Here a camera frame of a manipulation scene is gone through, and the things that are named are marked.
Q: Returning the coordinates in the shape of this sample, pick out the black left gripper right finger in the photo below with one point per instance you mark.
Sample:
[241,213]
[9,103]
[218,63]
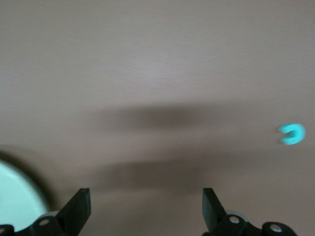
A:
[216,218]

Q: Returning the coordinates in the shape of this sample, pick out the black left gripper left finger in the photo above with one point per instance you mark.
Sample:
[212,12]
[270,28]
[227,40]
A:
[73,216]

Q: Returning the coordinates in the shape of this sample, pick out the teal foam letter c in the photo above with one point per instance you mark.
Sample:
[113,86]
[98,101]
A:
[299,134]

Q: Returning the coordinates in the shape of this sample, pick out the light green plate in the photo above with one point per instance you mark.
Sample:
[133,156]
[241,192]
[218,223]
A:
[14,191]

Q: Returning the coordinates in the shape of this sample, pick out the brown table cover sheet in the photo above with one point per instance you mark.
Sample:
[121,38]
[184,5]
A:
[147,49]

